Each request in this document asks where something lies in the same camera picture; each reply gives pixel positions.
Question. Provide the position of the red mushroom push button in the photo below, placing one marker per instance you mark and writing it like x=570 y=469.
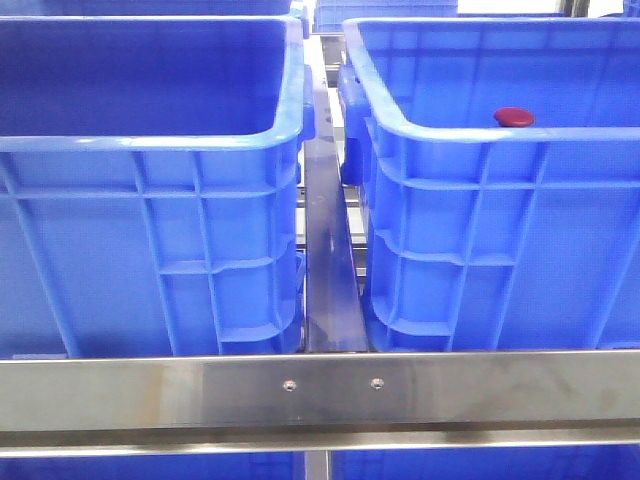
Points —
x=514 y=117

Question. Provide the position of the steel divider bar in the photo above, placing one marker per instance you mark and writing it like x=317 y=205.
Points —
x=333 y=312

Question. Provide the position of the right blue plastic bin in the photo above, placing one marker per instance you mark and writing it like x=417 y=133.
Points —
x=489 y=238

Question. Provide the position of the blue plastic bin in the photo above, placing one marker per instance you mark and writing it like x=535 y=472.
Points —
x=489 y=238
x=149 y=173

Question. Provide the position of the left blue plastic bin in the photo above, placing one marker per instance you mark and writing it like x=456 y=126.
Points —
x=149 y=173

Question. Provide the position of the far blue crate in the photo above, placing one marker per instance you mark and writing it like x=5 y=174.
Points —
x=329 y=15

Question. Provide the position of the lower left blue bin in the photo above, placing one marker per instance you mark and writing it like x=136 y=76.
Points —
x=282 y=465

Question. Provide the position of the lower right blue bin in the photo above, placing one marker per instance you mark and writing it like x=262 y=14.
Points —
x=552 y=462

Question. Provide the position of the left rail screw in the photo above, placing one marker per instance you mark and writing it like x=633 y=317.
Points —
x=289 y=385

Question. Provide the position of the rail screw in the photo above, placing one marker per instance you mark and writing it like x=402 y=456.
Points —
x=289 y=385
x=377 y=384

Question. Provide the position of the right rail screw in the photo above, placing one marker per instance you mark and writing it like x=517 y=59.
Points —
x=377 y=384

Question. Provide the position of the stainless steel front rail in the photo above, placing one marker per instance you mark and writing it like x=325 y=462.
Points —
x=226 y=404

